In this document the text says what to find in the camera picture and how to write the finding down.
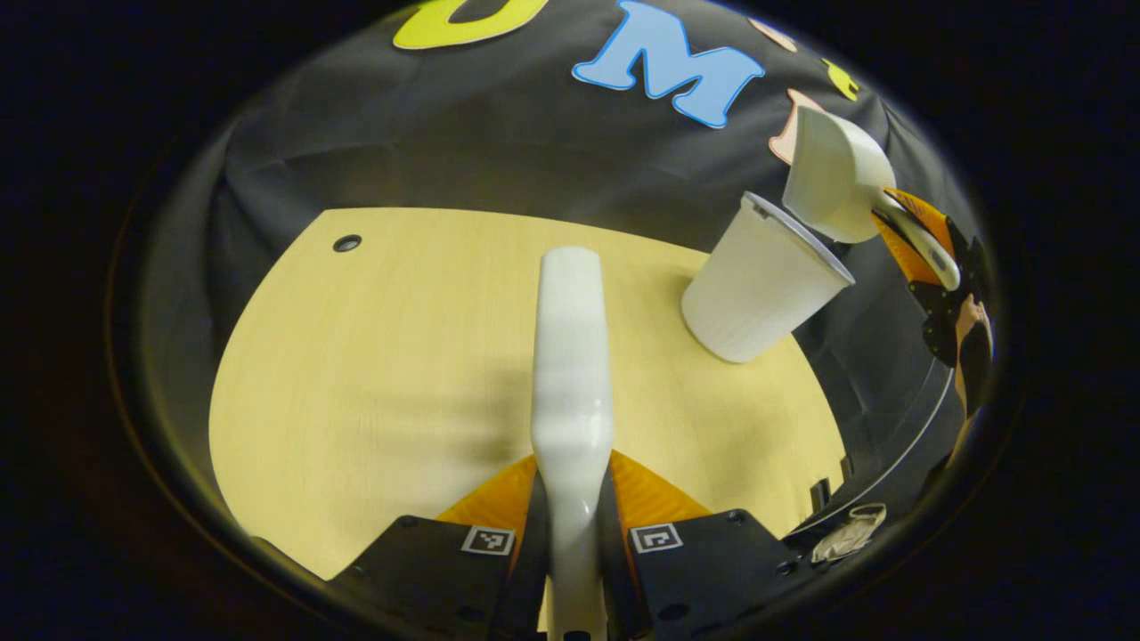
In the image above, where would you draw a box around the grey plastic dustpan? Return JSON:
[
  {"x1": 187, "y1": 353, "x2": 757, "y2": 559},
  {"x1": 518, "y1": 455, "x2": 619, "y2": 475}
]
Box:
[{"x1": 782, "y1": 105, "x2": 963, "y2": 293}]

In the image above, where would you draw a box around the black backdrop cloth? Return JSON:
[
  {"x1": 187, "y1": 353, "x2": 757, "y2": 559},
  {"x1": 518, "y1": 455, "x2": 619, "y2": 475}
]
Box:
[{"x1": 134, "y1": 0, "x2": 989, "y2": 553}]

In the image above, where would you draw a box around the white ribbed garbage bin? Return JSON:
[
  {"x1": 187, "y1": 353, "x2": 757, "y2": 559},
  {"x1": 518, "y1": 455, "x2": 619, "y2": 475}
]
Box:
[{"x1": 680, "y1": 191, "x2": 857, "y2": 365}]

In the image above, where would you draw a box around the small grey broom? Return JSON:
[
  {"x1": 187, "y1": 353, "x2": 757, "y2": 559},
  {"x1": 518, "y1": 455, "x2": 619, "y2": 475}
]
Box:
[{"x1": 531, "y1": 247, "x2": 617, "y2": 641}]

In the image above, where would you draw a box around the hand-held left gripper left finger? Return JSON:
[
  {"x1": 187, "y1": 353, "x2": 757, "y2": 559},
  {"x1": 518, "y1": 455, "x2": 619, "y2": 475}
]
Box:
[{"x1": 330, "y1": 454, "x2": 544, "y2": 637}]

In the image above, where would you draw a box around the thin white cable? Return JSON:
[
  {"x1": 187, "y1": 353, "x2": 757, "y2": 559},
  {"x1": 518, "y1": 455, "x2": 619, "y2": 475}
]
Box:
[{"x1": 788, "y1": 356, "x2": 958, "y2": 535}]

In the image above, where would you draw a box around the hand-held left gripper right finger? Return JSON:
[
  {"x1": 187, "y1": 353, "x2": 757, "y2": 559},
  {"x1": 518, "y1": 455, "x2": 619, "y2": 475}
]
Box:
[{"x1": 606, "y1": 450, "x2": 816, "y2": 637}]

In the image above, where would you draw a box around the crumpled clear plastic wrap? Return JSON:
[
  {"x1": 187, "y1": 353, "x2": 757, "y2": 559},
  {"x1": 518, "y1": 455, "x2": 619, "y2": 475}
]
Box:
[{"x1": 809, "y1": 502, "x2": 889, "y2": 564}]

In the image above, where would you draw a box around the wooden desktop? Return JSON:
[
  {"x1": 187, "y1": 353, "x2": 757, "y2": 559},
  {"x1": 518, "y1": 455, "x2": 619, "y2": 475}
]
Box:
[{"x1": 209, "y1": 207, "x2": 847, "y2": 580}]

